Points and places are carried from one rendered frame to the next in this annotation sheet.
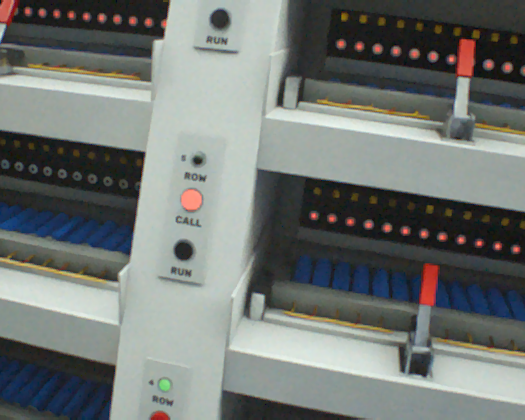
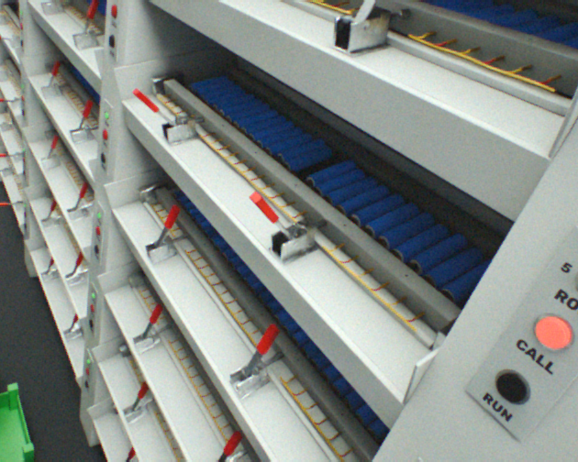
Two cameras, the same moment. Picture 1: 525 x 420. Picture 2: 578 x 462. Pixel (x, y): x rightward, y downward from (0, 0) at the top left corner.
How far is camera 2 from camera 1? 0.22 m
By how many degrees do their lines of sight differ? 44
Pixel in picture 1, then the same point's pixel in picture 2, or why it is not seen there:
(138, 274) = (442, 370)
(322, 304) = not seen: outside the picture
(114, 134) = (476, 181)
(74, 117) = (430, 138)
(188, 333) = not seen: outside the picture
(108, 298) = (410, 352)
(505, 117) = not seen: outside the picture
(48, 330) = (338, 354)
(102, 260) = (422, 302)
